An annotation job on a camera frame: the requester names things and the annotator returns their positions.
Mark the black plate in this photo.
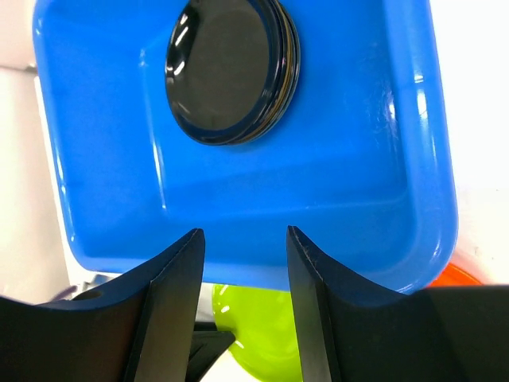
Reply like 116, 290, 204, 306
234, 1, 301, 144
165, 1, 282, 145

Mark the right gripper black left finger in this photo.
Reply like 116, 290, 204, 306
1, 229, 205, 381

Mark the orange plate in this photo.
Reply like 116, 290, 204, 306
429, 263, 482, 287

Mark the blue plastic bin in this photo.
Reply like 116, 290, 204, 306
33, 1, 457, 293

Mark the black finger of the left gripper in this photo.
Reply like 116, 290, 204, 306
185, 329, 235, 382

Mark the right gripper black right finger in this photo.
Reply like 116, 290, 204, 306
286, 226, 508, 381

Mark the green plate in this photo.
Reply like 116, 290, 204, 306
212, 284, 303, 381

